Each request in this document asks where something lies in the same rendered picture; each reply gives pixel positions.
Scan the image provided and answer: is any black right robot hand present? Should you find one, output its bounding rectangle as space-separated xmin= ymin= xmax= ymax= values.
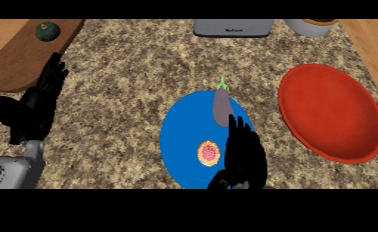
xmin=207 ymin=114 xmax=269 ymax=190

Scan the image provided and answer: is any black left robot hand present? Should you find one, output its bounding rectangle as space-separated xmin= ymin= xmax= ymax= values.
xmin=0 ymin=52 xmax=69 ymax=146

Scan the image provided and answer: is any pink frosted cupcake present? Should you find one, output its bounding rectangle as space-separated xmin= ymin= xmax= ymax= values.
xmin=196 ymin=140 xmax=222 ymax=168

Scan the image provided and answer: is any blue plate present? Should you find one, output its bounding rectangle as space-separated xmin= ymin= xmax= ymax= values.
xmin=158 ymin=90 xmax=257 ymax=190

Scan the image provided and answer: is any red bowl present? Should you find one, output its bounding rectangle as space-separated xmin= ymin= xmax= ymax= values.
xmin=278 ymin=63 xmax=378 ymax=165

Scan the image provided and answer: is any brown wooden cutting board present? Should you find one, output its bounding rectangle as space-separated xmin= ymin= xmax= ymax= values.
xmin=0 ymin=19 xmax=86 ymax=93

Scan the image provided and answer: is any purple eggplant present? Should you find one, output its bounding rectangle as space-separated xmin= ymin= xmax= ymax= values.
xmin=211 ymin=75 xmax=236 ymax=128

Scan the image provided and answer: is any dark green round vegetable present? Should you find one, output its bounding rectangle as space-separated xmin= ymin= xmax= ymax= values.
xmin=34 ymin=22 xmax=62 ymax=42

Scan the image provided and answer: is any grey pot with orange rim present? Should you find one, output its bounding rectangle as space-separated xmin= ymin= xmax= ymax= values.
xmin=285 ymin=19 xmax=340 ymax=38

